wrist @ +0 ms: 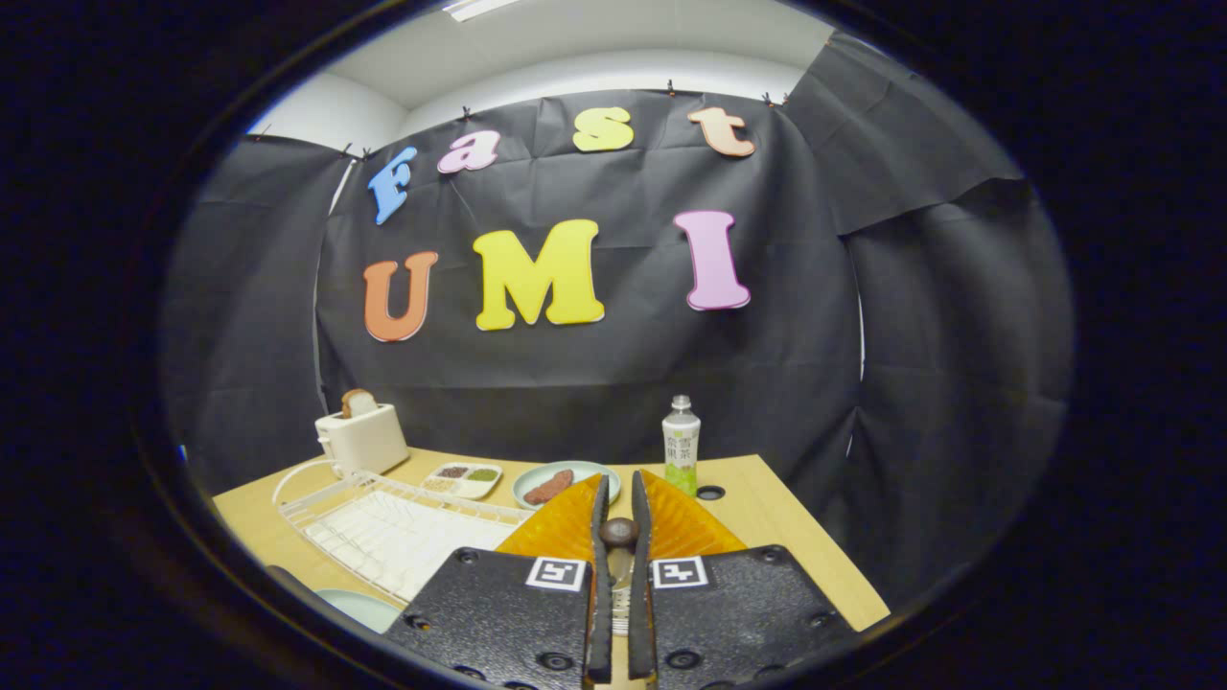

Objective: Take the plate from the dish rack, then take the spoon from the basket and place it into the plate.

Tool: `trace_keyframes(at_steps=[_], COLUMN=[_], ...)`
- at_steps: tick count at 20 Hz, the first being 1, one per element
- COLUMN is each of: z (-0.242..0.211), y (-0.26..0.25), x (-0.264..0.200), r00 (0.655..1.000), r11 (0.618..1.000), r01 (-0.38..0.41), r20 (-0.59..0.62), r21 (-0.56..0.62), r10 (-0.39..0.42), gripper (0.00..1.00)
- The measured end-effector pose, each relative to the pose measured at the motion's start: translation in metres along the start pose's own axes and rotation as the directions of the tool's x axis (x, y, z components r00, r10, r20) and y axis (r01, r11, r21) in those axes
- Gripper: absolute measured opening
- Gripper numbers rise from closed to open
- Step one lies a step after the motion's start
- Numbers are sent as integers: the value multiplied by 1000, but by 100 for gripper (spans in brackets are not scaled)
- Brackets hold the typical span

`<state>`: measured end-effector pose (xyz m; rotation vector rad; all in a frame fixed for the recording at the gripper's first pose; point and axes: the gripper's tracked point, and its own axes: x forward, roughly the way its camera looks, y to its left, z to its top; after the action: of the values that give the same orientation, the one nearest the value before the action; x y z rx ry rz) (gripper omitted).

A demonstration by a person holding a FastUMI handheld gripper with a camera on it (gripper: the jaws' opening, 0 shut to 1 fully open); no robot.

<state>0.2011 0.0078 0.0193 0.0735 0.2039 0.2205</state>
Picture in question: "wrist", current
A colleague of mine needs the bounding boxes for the wooden handle spoon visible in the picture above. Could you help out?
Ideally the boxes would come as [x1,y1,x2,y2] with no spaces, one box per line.
[600,517,639,586]

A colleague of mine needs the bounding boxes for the green drink bottle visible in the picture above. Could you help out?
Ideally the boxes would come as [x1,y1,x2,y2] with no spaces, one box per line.
[662,395,702,497]

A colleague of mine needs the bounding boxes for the ceiling light panel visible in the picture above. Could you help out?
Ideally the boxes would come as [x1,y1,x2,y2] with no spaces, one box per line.
[443,0,523,22]

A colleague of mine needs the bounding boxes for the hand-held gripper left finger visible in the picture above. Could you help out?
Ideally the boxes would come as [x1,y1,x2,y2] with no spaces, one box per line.
[383,472,614,690]

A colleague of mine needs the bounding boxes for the pale green plate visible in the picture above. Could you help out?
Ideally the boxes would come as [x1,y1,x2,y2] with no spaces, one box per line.
[316,588,404,635]

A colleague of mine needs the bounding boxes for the small plate with meat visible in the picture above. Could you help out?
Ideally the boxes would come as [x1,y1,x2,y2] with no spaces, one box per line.
[512,461,622,510]

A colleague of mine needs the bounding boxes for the brown meat piece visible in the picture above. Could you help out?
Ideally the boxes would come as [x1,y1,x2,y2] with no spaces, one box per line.
[524,469,576,506]

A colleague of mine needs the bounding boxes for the white divided condiment tray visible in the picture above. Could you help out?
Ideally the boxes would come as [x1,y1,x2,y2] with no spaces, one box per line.
[422,463,502,501]

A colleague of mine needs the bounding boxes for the white drain tray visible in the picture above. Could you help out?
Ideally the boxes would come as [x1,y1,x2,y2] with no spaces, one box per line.
[307,498,509,600]

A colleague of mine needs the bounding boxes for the white toaster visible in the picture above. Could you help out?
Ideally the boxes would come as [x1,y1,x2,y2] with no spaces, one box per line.
[315,403,410,477]

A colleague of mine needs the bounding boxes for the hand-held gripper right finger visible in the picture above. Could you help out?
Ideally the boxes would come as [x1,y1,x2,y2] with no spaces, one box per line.
[628,469,854,690]

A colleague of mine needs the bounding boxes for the white wire dish rack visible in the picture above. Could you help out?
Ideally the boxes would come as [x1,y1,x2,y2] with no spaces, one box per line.
[278,470,533,605]

